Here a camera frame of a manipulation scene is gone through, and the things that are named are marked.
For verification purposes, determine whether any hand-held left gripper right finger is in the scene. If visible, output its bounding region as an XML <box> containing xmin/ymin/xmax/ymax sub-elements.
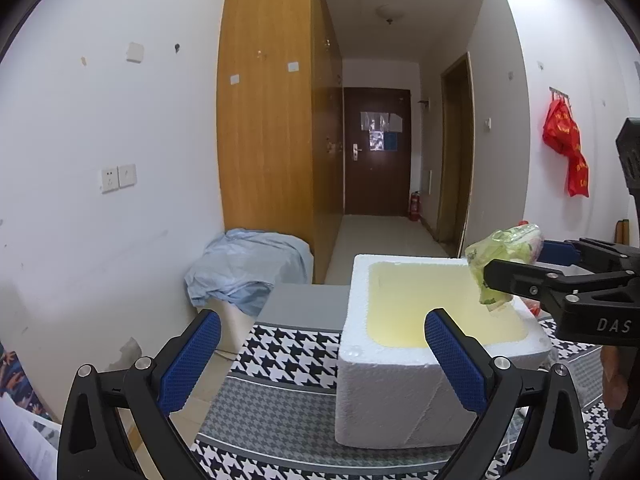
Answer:
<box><xmin>424</xmin><ymin>308</ymin><xmax>593</xmax><ymax>480</ymax></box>

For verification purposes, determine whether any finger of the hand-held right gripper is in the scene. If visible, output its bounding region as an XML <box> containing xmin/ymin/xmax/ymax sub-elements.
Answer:
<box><xmin>541</xmin><ymin>237</ymin><xmax>640</xmax><ymax>273</ymax></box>
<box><xmin>483</xmin><ymin>258</ymin><xmax>640</xmax><ymax>312</ymax></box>

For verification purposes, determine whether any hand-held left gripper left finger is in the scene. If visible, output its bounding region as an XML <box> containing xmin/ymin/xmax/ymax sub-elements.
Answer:
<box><xmin>56</xmin><ymin>309</ymin><xmax>223</xmax><ymax>480</ymax></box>

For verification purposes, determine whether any green snack packet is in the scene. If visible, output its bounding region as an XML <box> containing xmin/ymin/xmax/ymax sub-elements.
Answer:
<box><xmin>465</xmin><ymin>223</ymin><xmax>545</xmax><ymax>313</ymax></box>

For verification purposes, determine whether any white foam box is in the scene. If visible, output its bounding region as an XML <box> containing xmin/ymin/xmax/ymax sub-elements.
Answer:
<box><xmin>334</xmin><ymin>254</ymin><xmax>552</xmax><ymax>448</ymax></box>

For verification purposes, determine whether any person's right hand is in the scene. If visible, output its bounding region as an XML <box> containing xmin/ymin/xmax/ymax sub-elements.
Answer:
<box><xmin>601</xmin><ymin>346</ymin><xmax>632</xmax><ymax>413</ymax></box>

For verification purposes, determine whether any white storage box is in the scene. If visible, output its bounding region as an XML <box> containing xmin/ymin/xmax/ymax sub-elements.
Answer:
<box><xmin>206</xmin><ymin>294</ymin><xmax>263</xmax><ymax>356</ymax></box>

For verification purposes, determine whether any houndstooth table cloth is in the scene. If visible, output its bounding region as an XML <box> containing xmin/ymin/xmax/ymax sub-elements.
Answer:
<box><xmin>192</xmin><ymin>284</ymin><xmax>613</xmax><ymax>480</ymax></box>

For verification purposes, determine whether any red plastic bag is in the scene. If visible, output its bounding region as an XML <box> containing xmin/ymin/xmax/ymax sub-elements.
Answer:
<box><xmin>543</xmin><ymin>97</ymin><xmax>591</xmax><ymax>198</ymax></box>

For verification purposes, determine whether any colourful printed cloth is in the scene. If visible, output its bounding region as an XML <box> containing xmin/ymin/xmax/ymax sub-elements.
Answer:
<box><xmin>0</xmin><ymin>342</ymin><xmax>38</xmax><ymax>418</ymax></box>

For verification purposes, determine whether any white mesh basket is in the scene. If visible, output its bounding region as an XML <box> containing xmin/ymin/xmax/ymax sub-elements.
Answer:
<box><xmin>0</xmin><ymin>397</ymin><xmax>58</xmax><ymax>480</ymax></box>

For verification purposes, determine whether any dark brown door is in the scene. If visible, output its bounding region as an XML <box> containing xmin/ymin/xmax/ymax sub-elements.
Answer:
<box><xmin>342</xmin><ymin>86</ymin><xmax>412</xmax><ymax>218</ymax></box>

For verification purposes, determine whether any wooden wardrobe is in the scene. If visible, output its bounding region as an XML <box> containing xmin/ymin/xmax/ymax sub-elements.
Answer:
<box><xmin>216</xmin><ymin>0</ymin><xmax>345</xmax><ymax>285</ymax></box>

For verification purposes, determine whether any ceiling lamp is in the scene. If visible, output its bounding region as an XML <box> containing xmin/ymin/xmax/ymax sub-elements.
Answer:
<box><xmin>376</xmin><ymin>4</ymin><xmax>407</xmax><ymax>25</ymax></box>

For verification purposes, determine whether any wooden door frame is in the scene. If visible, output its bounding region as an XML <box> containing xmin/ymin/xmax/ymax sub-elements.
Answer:
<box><xmin>436</xmin><ymin>52</ymin><xmax>475</xmax><ymax>257</ymax></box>

